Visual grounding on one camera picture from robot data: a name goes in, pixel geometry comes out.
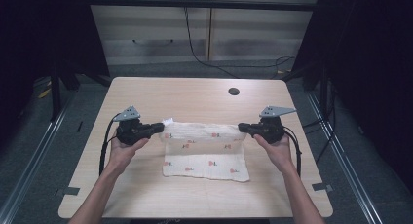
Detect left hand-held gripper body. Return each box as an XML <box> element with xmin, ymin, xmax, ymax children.
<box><xmin>112</xmin><ymin>105</ymin><xmax>151</xmax><ymax>146</ymax></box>

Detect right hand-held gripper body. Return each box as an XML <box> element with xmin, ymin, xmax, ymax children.
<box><xmin>251</xmin><ymin>105</ymin><xmax>297</xmax><ymax>145</ymax></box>

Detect white cloth towel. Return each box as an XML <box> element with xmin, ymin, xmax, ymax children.
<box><xmin>158</xmin><ymin>117</ymin><xmax>251</xmax><ymax>183</ymax></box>

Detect person's right hand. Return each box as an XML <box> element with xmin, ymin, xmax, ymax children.
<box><xmin>252</xmin><ymin>133</ymin><xmax>294</xmax><ymax>175</ymax></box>

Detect person's left hand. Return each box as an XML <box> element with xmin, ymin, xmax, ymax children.
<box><xmin>108</xmin><ymin>135</ymin><xmax>151</xmax><ymax>175</ymax></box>

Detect grey tape strip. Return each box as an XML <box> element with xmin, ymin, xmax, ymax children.
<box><xmin>311</xmin><ymin>182</ymin><xmax>334</xmax><ymax>194</ymax></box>
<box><xmin>62</xmin><ymin>186</ymin><xmax>81</xmax><ymax>197</ymax></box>

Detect black metal stand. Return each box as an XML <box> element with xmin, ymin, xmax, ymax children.
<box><xmin>49</xmin><ymin>66</ymin><xmax>63</xmax><ymax>123</ymax></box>

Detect yellow floor object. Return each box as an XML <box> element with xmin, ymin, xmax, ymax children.
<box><xmin>37</xmin><ymin>80</ymin><xmax>53</xmax><ymax>99</ymax></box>

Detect black curtain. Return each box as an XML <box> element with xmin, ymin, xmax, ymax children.
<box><xmin>0</xmin><ymin>0</ymin><xmax>111</xmax><ymax>150</ymax></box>
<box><xmin>290</xmin><ymin>0</ymin><xmax>413</xmax><ymax>194</ymax></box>

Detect left hand-held gripper black cable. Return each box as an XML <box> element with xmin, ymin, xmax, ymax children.
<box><xmin>98</xmin><ymin>112</ymin><xmax>122</xmax><ymax>177</ymax></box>

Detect hand-held gripper black cable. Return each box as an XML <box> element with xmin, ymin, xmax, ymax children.
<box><xmin>98</xmin><ymin>112</ymin><xmax>122</xmax><ymax>177</ymax></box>
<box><xmin>282</xmin><ymin>126</ymin><xmax>304</xmax><ymax>178</ymax></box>

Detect right hand-held gripper black cable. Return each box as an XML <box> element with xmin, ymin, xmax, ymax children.
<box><xmin>282</xmin><ymin>126</ymin><xmax>304</xmax><ymax>178</ymax></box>

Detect black floor cables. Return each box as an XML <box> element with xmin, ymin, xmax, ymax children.
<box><xmin>301</xmin><ymin>83</ymin><xmax>338</xmax><ymax>164</ymax></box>

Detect metal floor rail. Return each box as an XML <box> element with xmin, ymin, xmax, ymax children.
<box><xmin>306</xmin><ymin>93</ymin><xmax>385</xmax><ymax>224</ymax></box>
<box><xmin>0</xmin><ymin>93</ymin><xmax>78</xmax><ymax>224</ymax></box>

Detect black wall cable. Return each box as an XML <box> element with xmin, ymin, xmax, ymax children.
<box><xmin>182</xmin><ymin>5</ymin><xmax>297</xmax><ymax>80</ymax></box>

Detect dark wall handle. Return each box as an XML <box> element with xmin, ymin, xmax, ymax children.
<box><xmin>131</xmin><ymin>38</ymin><xmax>175</xmax><ymax>46</ymax></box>

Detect black horizontal frame bar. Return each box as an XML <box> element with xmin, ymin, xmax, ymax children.
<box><xmin>87</xmin><ymin>0</ymin><xmax>317</xmax><ymax>13</ymax></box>

